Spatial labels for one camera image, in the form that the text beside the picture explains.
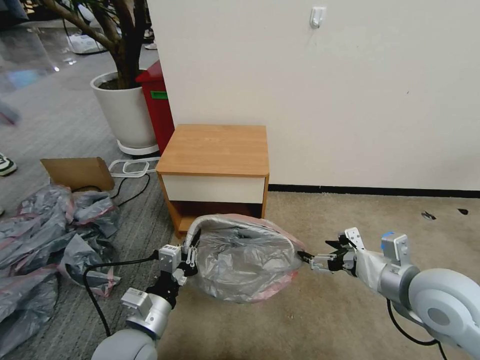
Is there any white pot tray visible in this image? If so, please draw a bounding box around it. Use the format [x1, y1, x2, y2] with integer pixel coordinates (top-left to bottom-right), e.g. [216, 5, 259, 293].
[116, 139, 161, 157]

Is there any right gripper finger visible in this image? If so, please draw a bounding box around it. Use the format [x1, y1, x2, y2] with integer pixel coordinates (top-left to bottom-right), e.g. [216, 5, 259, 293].
[324, 233, 353, 253]
[297, 251, 340, 273]

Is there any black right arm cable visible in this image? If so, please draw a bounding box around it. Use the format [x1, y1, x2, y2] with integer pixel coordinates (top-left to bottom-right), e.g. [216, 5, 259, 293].
[387, 299, 448, 360]

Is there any white wire frame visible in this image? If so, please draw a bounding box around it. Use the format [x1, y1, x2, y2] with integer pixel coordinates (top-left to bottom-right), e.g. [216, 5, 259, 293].
[107, 157, 162, 178]

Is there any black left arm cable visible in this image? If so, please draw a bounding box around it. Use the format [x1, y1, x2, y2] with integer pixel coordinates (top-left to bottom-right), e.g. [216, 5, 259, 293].
[83, 254, 163, 338]

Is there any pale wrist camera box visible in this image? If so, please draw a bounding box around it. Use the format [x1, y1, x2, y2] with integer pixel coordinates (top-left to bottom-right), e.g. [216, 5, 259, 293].
[158, 244, 182, 272]
[344, 227, 365, 251]

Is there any white nightstand drawer front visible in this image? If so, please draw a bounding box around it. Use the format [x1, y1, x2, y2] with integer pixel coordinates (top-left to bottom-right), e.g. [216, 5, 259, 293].
[161, 174, 268, 206]

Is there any white wall hook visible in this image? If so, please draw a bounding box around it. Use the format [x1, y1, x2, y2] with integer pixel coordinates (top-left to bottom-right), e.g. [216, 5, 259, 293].
[309, 5, 327, 29]

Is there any grey garbage bag pink drawstring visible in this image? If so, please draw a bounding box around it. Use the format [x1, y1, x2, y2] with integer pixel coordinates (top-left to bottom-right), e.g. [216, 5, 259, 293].
[187, 215, 311, 305]

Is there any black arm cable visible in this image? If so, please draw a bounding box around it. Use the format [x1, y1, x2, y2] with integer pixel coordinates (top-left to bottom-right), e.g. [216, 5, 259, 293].
[387, 299, 448, 360]
[83, 254, 163, 338]

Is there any white plant pot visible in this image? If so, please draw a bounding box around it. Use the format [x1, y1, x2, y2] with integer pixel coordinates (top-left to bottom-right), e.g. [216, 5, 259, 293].
[89, 71, 161, 149]

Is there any white green shoe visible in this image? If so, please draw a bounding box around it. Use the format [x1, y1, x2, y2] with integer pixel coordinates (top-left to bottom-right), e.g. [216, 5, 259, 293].
[0, 152, 19, 177]

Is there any red bin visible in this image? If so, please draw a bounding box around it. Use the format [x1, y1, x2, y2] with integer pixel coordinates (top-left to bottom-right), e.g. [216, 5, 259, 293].
[134, 59, 176, 157]

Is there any brown tree trunk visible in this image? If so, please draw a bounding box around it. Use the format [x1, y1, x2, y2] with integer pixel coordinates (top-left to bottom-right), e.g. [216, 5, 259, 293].
[37, 0, 151, 90]

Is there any crumpled grey garbage bag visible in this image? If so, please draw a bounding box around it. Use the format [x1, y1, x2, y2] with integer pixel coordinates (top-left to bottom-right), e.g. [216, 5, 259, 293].
[56, 232, 123, 299]
[0, 268, 62, 357]
[0, 184, 78, 272]
[71, 190, 122, 238]

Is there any wooden nightstand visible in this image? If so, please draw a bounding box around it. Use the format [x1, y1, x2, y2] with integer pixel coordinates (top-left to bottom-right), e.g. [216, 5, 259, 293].
[155, 124, 271, 238]

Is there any brown cardboard box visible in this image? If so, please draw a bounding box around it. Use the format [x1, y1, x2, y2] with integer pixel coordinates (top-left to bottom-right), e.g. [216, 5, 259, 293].
[40, 156, 116, 192]

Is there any white plastic bag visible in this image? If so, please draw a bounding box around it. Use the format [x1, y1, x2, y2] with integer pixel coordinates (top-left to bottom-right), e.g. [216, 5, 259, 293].
[66, 32, 110, 56]

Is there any black baseboard strip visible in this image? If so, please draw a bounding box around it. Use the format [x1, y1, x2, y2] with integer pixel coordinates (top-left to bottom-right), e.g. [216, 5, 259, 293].
[268, 183, 480, 199]

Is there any black floor cable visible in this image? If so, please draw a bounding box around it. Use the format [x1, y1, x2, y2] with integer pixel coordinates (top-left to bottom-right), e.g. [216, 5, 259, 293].
[71, 171, 152, 207]

